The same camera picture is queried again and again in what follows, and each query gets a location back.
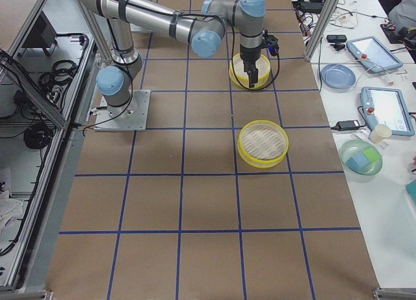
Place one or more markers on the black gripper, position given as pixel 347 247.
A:
pixel 249 55

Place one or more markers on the yellow steamer basket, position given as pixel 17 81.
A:
pixel 262 144
pixel 240 78

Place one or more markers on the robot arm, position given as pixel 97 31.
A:
pixel 204 33

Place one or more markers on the blue plate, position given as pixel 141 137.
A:
pixel 338 77

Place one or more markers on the black webcam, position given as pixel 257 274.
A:
pixel 336 41

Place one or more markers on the black power adapter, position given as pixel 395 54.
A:
pixel 347 125

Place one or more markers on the upper teach pendant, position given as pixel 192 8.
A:
pixel 373 55

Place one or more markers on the teach pendant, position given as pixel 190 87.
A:
pixel 386 106
pixel 373 55

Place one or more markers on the lower teach pendant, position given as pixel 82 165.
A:
pixel 386 106

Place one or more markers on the blue sponge block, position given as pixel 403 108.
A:
pixel 357 162

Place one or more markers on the green glass bowl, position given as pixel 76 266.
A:
pixel 351 147

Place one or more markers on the paper cup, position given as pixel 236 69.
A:
pixel 380 133

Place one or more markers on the green sponge block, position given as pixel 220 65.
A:
pixel 372 154

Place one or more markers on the aluminium frame post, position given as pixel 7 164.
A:
pixel 323 20

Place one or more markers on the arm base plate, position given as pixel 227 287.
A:
pixel 126 118

